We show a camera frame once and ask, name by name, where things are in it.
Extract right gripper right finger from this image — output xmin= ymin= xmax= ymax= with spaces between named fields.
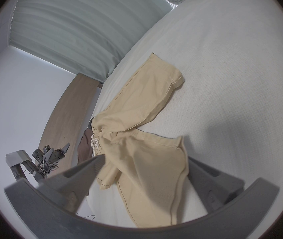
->
xmin=187 ymin=157 xmax=245 ymax=213

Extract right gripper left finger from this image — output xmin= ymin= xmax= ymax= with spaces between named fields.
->
xmin=38 ymin=154 xmax=106 ymax=214

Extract beige shorts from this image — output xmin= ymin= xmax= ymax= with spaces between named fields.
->
xmin=91 ymin=53 xmax=189 ymax=228

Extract bed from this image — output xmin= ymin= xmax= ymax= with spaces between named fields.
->
xmin=39 ymin=0 xmax=283 ymax=227

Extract brown garment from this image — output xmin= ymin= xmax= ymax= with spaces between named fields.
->
xmin=77 ymin=128 xmax=95 ymax=165

